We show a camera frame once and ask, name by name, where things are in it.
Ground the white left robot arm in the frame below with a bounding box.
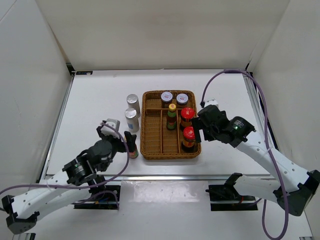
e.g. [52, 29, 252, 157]
[1, 123, 137, 235]

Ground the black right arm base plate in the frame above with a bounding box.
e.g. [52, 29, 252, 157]
[205, 184, 258, 212]

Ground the green-label sauce bottle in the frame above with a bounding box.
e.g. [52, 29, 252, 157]
[124, 131, 139, 159]
[166, 103, 177, 130]

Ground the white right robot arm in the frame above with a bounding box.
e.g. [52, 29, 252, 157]
[192, 104, 320, 217]

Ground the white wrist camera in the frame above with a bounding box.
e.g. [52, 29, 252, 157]
[200, 98, 219, 108]
[100, 118, 120, 139]

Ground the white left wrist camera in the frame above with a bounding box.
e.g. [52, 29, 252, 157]
[100, 118, 120, 139]

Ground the silver-lid salt shaker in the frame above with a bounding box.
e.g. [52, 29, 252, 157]
[124, 107, 140, 133]
[126, 94, 141, 118]

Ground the brown wicker basket tray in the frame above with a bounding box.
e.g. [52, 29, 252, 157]
[140, 90, 202, 160]

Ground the red-lid sauce jar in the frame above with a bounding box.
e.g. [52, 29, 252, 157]
[181, 126, 196, 153]
[180, 107, 196, 131]

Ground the white-lid spice jar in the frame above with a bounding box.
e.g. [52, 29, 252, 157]
[160, 91, 173, 109]
[176, 93, 189, 109]

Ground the near silver-lid salt shaker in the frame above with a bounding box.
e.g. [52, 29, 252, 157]
[124, 107, 140, 133]

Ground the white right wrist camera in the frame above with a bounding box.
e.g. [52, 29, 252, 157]
[200, 98, 219, 108]

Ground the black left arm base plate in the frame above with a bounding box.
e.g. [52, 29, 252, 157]
[73, 184, 121, 210]

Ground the far silver-lid salt shaker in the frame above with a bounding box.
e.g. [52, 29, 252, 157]
[126, 94, 141, 118]

